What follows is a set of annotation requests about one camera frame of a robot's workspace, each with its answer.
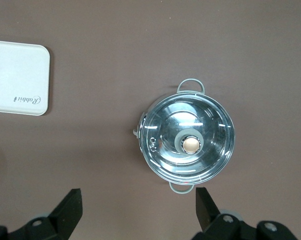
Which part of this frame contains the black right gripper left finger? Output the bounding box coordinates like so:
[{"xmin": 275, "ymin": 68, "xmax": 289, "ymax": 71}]
[{"xmin": 15, "ymin": 188, "xmax": 83, "ymax": 240}]

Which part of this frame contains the cream rabbit print tray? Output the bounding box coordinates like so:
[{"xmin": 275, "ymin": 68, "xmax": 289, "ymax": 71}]
[{"xmin": 0, "ymin": 39, "xmax": 51, "ymax": 117}]

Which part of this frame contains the glass pot lid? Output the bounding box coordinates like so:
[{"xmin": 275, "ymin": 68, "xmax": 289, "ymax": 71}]
[{"xmin": 140, "ymin": 93, "xmax": 236, "ymax": 185}]

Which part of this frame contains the grey electric cooking pot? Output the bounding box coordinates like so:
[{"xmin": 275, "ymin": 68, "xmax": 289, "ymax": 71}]
[{"xmin": 132, "ymin": 78, "xmax": 236, "ymax": 195}]

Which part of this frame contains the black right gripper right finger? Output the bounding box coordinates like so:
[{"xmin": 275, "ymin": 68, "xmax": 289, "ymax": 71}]
[{"xmin": 192, "ymin": 187, "xmax": 296, "ymax": 240}]

